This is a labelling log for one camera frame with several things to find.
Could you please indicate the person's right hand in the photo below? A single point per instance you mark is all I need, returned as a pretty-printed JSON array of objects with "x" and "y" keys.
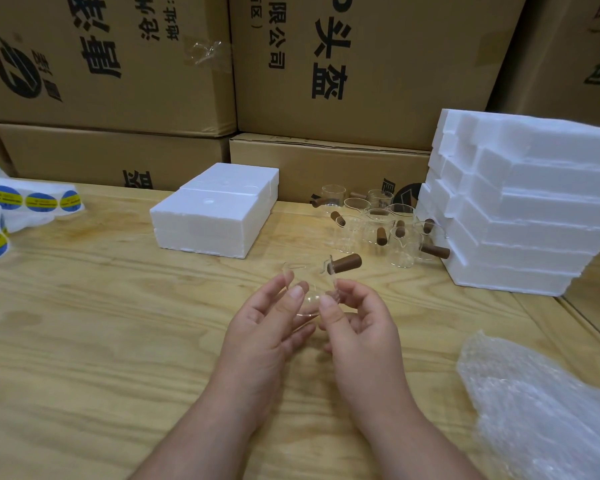
[{"x": 367, "y": 362}]

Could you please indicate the person's right forearm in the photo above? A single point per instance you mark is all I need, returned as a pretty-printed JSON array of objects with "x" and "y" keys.
[{"x": 420, "y": 452}]

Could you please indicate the person's left thumb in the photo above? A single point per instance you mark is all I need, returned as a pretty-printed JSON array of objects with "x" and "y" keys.
[{"x": 287, "y": 309}]

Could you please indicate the person's left hand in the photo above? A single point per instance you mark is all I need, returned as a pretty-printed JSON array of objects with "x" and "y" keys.
[{"x": 252, "y": 347}]

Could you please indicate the white foam box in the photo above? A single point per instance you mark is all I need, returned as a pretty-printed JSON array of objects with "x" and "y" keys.
[{"x": 215, "y": 209}]

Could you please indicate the strip of round blue stickers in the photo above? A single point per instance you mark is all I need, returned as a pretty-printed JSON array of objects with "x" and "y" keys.
[{"x": 10, "y": 198}]

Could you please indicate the clear tape scrap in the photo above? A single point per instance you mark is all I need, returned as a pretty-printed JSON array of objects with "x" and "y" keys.
[{"x": 205, "y": 52}]

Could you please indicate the stack of brown cardboard boxes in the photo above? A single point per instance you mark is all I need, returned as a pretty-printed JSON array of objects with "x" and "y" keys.
[{"x": 380, "y": 69}]

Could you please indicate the clear bubble wrap sheet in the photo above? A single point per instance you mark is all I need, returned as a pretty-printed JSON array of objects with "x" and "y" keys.
[{"x": 545, "y": 414}]

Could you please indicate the person's left forearm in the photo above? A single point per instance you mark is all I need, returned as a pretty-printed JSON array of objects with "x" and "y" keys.
[{"x": 205, "y": 439}]

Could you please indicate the stack of white foam trays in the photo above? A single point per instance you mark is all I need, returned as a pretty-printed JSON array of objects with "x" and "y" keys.
[{"x": 525, "y": 209}]

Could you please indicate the person's right thumb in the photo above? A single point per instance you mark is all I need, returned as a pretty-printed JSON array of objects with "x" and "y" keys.
[{"x": 332, "y": 319}]

